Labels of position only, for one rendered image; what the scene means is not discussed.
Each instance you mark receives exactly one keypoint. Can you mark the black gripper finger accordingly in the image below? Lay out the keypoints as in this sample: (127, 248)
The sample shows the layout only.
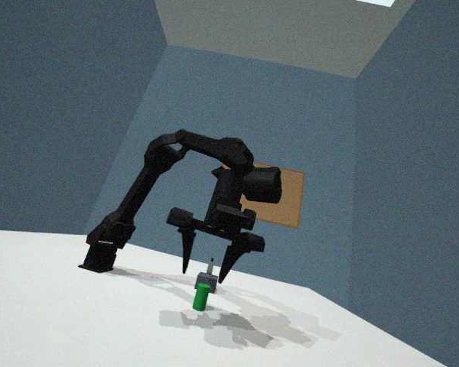
(230, 257)
(187, 242)

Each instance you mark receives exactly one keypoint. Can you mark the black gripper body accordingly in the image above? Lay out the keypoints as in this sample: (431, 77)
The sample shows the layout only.
(184, 220)

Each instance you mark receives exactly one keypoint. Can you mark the green marker cap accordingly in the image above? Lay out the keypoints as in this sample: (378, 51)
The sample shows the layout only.
(200, 300)

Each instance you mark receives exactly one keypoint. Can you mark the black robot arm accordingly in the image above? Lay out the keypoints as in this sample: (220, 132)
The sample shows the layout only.
(260, 184)

